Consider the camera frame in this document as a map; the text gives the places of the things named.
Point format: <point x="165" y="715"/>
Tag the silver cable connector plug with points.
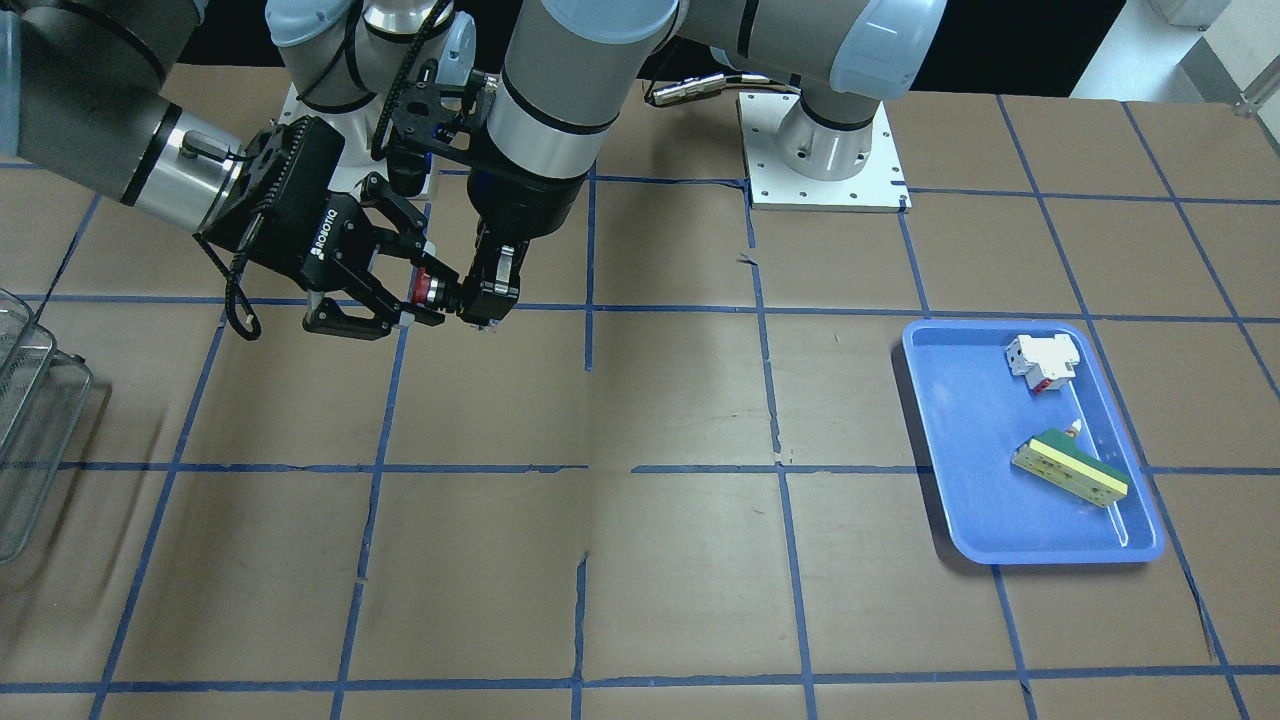
<point x="687" y="90"/>

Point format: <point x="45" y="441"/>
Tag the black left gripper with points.
<point x="525" y="205"/>

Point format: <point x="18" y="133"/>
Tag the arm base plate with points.
<point x="343" y="57"/>
<point x="795" y="164"/>

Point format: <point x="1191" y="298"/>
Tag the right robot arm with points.
<point x="83" y="97"/>

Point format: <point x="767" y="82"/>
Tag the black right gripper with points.
<point x="305" y="232"/>

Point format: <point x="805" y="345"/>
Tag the blue plastic tray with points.
<point x="976" y="413"/>

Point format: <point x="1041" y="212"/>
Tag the green yellow terminal block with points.
<point x="1054" y="455"/>

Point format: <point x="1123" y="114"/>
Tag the red emergency stop button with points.
<point x="471" y="298"/>

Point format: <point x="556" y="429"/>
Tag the white circuit breaker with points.
<point x="1045" y="363"/>

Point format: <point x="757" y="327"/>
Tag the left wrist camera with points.
<point x="425" y="118"/>

